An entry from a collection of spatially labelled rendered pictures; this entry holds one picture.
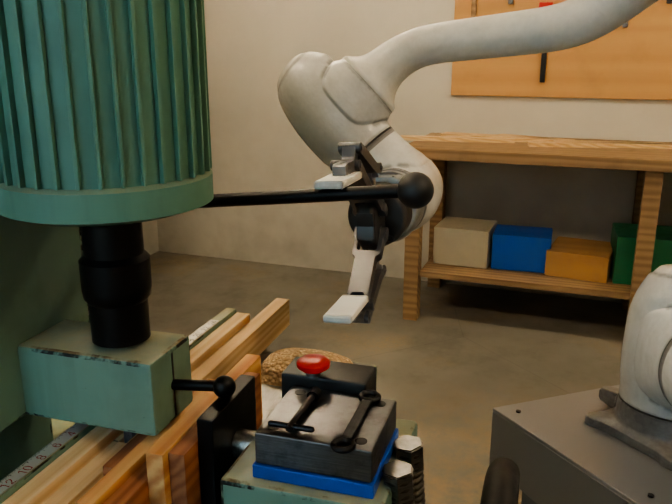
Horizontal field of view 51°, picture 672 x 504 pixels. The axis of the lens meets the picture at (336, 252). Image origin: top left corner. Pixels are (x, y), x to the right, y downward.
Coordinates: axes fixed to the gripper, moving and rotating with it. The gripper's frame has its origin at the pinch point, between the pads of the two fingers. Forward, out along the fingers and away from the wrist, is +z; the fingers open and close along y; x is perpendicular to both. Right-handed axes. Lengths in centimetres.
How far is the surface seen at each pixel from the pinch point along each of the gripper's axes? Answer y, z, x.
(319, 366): -7.3, 11.2, 1.5
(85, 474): -14.5, 20.7, -16.9
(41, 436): -21.4, 5.4, -35.4
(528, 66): 12, -316, 4
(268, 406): -18.8, -1.8, -9.7
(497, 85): 4, -316, -11
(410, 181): 7.3, 1.3, 8.1
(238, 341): -14.3, -9.3, -16.5
